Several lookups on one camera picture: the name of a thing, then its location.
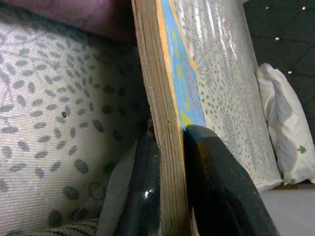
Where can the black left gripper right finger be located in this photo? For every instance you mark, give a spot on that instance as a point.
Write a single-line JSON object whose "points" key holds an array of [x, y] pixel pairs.
{"points": [[221, 186]]}

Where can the purple mouse print blanket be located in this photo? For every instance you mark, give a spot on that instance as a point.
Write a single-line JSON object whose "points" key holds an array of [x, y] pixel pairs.
{"points": [[86, 17]]}

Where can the white pillow with tree print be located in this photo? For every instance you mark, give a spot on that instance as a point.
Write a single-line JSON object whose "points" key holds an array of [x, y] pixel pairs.
{"points": [[288, 123]]}

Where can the black tufted headboard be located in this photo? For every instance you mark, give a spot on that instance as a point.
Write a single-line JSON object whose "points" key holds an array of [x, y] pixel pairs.
{"points": [[283, 29]]}

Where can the quilted silver grey mattress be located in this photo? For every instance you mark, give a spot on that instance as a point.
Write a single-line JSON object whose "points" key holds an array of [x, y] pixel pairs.
{"points": [[61, 110]]}

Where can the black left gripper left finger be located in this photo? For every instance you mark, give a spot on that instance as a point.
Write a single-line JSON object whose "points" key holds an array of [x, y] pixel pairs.
{"points": [[145, 196]]}

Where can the blue yellow children's book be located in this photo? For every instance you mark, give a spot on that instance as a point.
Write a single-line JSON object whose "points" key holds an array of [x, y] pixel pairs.
{"points": [[162, 98]]}

